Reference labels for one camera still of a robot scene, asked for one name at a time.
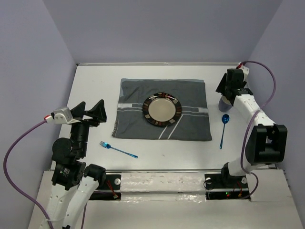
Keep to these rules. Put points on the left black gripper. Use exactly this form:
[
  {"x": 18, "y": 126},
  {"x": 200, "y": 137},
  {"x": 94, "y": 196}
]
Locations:
[{"x": 98, "y": 111}]

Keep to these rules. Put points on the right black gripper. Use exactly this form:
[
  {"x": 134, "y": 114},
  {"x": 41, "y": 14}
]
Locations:
[{"x": 221, "y": 88}]

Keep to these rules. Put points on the purple white cup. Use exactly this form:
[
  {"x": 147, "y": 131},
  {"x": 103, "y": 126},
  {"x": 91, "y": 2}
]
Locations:
[{"x": 224, "y": 104}]

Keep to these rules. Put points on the grey striped cloth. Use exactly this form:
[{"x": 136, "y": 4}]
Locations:
[{"x": 194, "y": 124}]

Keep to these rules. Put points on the dark rimmed dinner plate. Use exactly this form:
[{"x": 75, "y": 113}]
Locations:
[{"x": 162, "y": 109}]

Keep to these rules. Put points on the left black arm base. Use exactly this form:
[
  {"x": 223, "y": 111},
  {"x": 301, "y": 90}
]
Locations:
[{"x": 109, "y": 190}]

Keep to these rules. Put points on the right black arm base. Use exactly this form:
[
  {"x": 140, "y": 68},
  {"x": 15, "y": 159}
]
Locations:
[{"x": 223, "y": 186}]

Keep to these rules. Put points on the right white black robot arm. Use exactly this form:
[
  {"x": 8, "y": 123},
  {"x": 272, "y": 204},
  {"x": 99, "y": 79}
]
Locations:
[{"x": 265, "y": 141}]

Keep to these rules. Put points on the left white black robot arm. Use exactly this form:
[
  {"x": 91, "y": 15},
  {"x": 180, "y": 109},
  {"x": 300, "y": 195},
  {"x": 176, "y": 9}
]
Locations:
[{"x": 73, "y": 182}]

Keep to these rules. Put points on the blue metal spoon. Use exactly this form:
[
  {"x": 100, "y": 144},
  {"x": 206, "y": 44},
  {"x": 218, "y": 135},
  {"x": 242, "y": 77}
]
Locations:
[{"x": 225, "y": 120}]

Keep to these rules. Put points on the blue metal fork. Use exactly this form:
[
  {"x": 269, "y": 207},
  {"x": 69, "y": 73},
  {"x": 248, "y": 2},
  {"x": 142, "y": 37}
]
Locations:
[{"x": 108, "y": 146}]

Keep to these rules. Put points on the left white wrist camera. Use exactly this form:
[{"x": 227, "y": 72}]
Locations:
[{"x": 61, "y": 116}]

